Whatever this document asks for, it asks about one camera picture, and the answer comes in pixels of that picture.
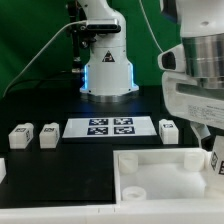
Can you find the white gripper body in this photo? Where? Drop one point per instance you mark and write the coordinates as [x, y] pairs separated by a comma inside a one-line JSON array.
[[185, 99]]

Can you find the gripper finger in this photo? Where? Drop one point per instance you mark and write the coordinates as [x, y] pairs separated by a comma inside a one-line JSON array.
[[201, 132]]

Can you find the white square tabletop part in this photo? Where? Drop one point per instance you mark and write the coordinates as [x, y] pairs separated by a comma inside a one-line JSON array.
[[162, 174]]

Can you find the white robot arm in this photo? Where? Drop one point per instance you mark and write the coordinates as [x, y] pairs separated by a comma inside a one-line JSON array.
[[193, 71]]

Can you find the white L-shaped obstacle fence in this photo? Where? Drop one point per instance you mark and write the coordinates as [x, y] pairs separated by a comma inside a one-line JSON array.
[[177, 211]]

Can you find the white plate with tags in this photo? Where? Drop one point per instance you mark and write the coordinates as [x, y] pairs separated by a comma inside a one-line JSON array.
[[109, 127]]

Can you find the grey camera on mount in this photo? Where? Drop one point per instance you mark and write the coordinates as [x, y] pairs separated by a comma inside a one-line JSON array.
[[102, 26]]

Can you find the black camera stand pole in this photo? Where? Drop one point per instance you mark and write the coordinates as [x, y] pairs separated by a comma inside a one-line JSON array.
[[71, 7]]

